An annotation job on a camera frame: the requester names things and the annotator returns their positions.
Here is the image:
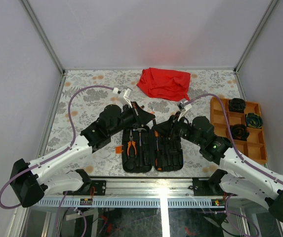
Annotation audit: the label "chrome claw hammer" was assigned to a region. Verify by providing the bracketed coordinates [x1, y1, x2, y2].
[133, 128, 147, 147]

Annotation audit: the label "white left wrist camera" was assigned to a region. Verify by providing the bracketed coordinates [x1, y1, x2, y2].
[113, 87, 132, 108]

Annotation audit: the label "black plastic tool case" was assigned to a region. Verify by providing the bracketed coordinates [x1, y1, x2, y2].
[121, 126, 184, 173]

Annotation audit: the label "small orange black screwdriver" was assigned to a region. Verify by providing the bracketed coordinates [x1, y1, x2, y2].
[169, 115, 177, 139]

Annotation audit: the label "orange wooden divided tray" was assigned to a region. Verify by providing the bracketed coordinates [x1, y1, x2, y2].
[210, 97, 268, 164]

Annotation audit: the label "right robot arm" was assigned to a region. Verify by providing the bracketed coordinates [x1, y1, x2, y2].
[154, 116, 283, 223]

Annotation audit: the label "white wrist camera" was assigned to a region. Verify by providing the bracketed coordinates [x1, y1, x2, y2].
[176, 99, 192, 121]
[113, 87, 132, 108]

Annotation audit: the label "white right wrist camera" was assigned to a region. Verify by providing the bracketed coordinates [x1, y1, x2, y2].
[176, 99, 192, 121]

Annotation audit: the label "floral patterned table mat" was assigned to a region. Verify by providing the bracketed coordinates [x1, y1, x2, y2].
[40, 70, 243, 177]

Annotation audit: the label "red cloth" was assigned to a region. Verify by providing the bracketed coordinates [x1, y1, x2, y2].
[137, 68, 191, 102]

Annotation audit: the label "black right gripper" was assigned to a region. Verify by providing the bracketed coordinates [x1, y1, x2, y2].
[153, 112, 203, 147]

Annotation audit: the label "black orange large screwdriver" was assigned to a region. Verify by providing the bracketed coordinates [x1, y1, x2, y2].
[155, 131, 162, 171]

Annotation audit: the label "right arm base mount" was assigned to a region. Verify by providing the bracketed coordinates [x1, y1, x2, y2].
[192, 177, 231, 197]

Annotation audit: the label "orange handled pliers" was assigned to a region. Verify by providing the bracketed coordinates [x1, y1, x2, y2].
[127, 130, 137, 158]

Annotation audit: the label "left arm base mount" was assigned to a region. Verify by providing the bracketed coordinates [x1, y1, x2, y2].
[63, 180, 107, 197]

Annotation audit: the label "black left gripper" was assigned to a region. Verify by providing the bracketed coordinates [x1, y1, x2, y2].
[110, 102, 156, 137]

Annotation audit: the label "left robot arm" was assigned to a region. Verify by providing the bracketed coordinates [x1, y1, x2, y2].
[10, 102, 155, 207]

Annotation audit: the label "orange case latch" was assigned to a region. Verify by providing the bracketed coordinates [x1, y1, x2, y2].
[116, 146, 124, 154]

